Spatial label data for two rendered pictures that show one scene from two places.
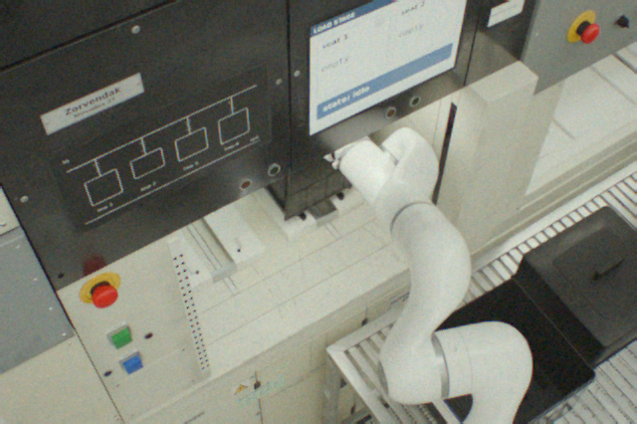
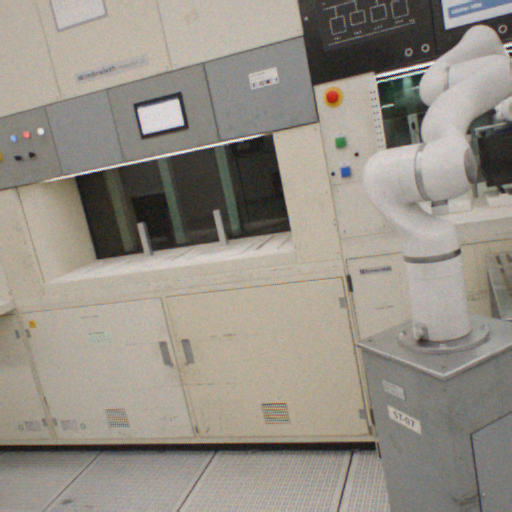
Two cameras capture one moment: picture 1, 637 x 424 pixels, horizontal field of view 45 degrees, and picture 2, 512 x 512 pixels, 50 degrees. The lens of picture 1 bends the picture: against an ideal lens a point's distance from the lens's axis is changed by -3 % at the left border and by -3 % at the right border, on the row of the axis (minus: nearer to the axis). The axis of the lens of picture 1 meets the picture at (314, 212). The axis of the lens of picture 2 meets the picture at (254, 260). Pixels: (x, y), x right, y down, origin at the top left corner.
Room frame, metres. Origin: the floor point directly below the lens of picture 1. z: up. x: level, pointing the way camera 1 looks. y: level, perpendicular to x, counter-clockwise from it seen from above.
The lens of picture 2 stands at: (-0.81, -1.02, 1.25)
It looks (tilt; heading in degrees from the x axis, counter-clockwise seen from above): 12 degrees down; 55
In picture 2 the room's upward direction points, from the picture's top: 12 degrees counter-clockwise
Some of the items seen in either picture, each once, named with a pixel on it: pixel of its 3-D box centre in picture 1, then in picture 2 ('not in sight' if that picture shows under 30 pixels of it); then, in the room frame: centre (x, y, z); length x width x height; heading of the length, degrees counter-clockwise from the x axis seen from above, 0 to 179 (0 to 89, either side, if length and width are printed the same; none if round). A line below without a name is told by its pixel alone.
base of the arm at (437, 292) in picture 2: not in sight; (437, 296); (0.16, -0.29, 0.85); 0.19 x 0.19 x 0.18
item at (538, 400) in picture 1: (495, 373); not in sight; (0.69, -0.38, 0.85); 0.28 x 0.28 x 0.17; 32
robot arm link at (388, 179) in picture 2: not in sight; (409, 202); (0.16, -0.26, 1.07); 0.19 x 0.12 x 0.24; 103
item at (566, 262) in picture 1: (601, 279); not in sight; (0.94, -0.67, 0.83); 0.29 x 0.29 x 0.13; 33
